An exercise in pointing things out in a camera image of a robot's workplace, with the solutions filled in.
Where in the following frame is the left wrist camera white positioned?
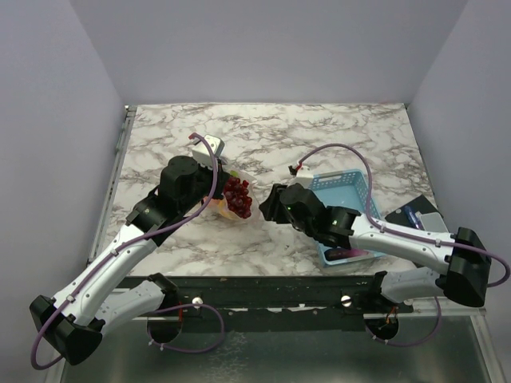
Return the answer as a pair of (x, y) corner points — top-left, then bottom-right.
(188, 133), (225, 168)

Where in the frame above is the light blue plastic basket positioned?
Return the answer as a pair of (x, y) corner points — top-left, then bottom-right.
(309, 169), (385, 268)

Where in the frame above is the long purple eggplant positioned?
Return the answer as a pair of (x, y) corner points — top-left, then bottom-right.
(324, 247), (370, 262)

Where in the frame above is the black mounting rail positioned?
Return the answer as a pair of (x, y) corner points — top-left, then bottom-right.
(131, 274), (414, 332)

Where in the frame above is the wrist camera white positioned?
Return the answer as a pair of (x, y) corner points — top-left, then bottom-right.
(288, 163), (314, 188)
(188, 133), (225, 168)

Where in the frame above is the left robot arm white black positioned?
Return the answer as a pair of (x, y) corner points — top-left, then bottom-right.
(30, 156), (229, 365)

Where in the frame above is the dark red grapes bunch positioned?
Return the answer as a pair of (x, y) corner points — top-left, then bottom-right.
(223, 176), (253, 219)

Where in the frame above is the clear zip top bag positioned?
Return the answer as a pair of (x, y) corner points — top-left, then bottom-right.
(208, 159), (260, 223)

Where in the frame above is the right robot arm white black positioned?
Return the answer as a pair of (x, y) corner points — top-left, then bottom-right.
(259, 184), (491, 312)

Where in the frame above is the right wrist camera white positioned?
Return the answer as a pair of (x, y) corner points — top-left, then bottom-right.
(288, 163), (314, 188)

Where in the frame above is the yellow bell pepper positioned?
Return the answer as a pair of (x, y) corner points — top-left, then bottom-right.
(215, 199), (238, 220)

